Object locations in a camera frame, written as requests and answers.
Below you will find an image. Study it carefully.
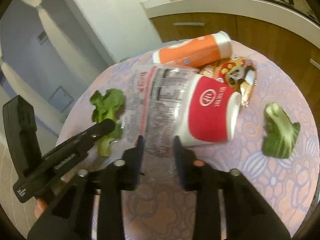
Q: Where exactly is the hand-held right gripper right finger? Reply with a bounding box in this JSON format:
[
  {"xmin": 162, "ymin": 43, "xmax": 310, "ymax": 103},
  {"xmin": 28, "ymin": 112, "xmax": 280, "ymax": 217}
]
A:
[{"xmin": 174, "ymin": 135, "xmax": 292, "ymax": 240}]

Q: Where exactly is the grey wall access panel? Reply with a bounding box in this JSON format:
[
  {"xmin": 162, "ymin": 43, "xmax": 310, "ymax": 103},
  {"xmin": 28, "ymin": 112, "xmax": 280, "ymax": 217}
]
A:
[{"xmin": 48, "ymin": 85, "xmax": 74, "ymax": 113}]

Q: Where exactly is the clear printed plastic wrapper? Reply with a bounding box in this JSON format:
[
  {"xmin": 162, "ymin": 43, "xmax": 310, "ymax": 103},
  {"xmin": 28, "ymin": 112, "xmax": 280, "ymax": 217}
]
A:
[{"xmin": 122, "ymin": 64, "xmax": 200, "ymax": 158}]

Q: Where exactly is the red and white paper cup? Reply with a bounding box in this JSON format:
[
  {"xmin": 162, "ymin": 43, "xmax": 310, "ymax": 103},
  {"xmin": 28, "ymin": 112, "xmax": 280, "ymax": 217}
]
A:
[{"xmin": 175, "ymin": 75, "xmax": 243, "ymax": 147}]

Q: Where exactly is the green vegetable leaf piece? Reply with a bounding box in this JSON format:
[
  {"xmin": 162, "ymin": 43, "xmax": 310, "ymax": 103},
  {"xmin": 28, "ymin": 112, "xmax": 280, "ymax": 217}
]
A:
[{"xmin": 262, "ymin": 102, "xmax": 301, "ymax": 159}]

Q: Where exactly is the wooden kitchen cabinet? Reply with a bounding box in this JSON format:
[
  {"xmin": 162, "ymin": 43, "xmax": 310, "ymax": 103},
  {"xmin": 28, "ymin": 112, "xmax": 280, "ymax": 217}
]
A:
[{"xmin": 141, "ymin": 0, "xmax": 320, "ymax": 87}]

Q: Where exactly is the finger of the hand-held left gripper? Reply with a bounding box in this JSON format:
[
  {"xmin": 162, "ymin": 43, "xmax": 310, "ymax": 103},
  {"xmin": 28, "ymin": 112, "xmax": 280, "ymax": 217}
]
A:
[{"xmin": 74, "ymin": 119, "xmax": 116, "ymax": 156}]

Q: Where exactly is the orange plastic bottle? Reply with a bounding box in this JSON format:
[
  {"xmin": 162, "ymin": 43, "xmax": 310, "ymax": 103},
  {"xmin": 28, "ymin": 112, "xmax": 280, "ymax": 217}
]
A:
[{"xmin": 152, "ymin": 31, "xmax": 232, "ymax": 68}]

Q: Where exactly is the person's left hand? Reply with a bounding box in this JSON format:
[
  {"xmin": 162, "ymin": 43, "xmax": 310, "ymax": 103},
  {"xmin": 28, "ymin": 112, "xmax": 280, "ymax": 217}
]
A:
[{"xmin": 34, "ymin": 198, "xmax": 48, "ymax": 218}]

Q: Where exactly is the grey wall socket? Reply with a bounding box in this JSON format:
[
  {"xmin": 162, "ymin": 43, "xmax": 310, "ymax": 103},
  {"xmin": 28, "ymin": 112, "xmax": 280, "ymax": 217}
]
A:
[{"xmin": 37, "ymin": 31, "xmax": 49, "ymax": 46}]

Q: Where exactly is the panda print snack wrapper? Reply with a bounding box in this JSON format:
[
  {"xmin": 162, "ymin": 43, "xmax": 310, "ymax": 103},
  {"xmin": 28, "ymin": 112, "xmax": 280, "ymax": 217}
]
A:
[{"xmin": 199, "ymin": 57, "xmax": 258, "ymax": 108}]

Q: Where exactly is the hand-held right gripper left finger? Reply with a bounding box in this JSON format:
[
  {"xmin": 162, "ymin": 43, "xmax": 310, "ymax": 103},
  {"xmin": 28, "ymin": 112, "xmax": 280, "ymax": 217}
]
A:
[{"xmin": 27, "ymin": 135, "xmax": 145, "ymax": 240}]

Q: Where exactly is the green vegetable stalk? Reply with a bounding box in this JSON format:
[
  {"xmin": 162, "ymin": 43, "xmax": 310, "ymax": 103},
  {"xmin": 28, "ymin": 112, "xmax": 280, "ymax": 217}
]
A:
[{"xmin": 90, "ymin": 88, "xmax": 126, "ymax": 157}]

